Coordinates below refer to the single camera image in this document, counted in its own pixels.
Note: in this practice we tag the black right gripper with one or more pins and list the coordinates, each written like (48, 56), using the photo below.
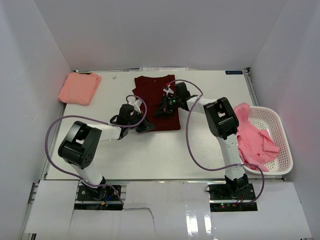
(164, 110)

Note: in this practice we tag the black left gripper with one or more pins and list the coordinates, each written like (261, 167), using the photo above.
(145, 126)

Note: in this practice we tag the dark red t shirt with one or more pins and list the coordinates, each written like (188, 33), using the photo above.
(150, 89)

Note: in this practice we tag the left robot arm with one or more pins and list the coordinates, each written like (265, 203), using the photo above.
(80, 144)

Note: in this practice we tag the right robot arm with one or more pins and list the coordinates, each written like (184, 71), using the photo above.
(222, 122)

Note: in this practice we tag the papers behind table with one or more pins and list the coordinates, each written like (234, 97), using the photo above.
(161, 69)

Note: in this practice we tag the folded salmon t shirt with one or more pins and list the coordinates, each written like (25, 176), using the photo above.
(79, 88)

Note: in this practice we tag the pink t shirt in basket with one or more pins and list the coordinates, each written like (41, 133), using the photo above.
(255, 146)

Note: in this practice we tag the white perforated plastic basket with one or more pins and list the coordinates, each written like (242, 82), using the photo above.
(267, 119)

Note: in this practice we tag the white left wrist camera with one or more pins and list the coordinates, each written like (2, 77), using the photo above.
(136, 104)

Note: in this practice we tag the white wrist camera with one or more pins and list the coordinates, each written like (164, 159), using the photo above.
(136, 104)
(168, 91)

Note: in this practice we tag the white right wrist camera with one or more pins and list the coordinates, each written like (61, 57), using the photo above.
(168, 91)

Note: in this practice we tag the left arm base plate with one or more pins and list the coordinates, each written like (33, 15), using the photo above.
(107, 193)

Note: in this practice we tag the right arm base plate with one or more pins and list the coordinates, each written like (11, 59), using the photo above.
(222, 192)

